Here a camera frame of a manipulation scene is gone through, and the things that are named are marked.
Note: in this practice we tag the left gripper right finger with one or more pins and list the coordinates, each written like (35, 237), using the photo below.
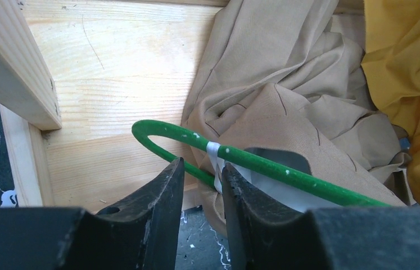
(265, 234)

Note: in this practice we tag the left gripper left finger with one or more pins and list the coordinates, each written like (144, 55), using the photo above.
(139, 231)

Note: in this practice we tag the green hanger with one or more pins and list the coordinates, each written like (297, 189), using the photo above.
(142, 129)

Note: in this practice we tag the brown skirt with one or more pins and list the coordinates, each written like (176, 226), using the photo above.
(276, 81)

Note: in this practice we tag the yellow skirt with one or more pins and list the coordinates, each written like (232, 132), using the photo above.
(392, 69)

